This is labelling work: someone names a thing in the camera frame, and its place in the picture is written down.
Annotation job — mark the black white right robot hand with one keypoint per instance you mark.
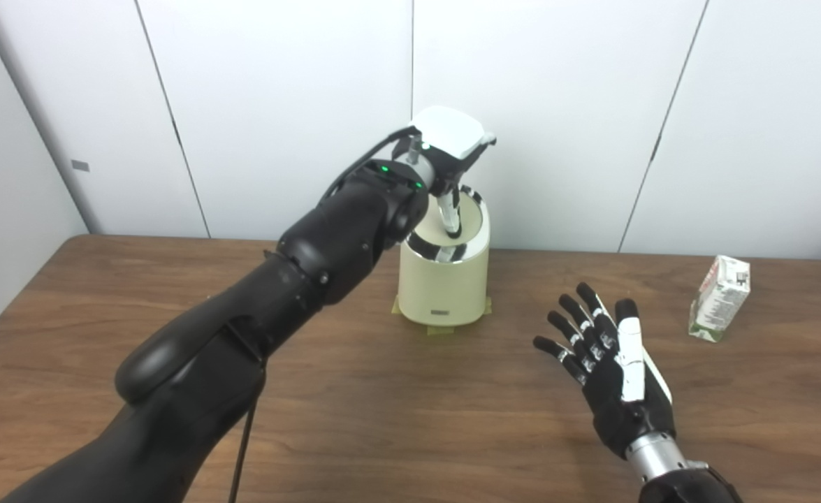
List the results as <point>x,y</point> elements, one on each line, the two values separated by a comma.
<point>616,405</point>

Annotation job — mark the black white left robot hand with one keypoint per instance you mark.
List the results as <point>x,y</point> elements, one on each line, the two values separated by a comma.
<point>452,133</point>

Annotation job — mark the cream round bin lid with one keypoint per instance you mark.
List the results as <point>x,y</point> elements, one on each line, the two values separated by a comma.
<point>471,223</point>

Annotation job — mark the white green milk carton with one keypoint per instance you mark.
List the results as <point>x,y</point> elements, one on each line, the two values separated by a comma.
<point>719,300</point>

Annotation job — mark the cream-colored round bin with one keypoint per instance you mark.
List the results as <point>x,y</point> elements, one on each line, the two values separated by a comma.
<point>444,290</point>

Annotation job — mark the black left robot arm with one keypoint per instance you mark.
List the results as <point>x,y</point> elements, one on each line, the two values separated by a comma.
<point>256,314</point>

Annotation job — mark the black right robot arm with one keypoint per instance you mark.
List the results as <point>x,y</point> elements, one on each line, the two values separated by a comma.
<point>655,457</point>

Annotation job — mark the yellow-green tape piece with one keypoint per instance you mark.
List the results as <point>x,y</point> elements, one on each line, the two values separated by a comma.
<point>442,330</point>
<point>396,306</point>

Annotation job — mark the small grey wall sticker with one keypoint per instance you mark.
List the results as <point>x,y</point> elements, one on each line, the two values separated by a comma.
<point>80,165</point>

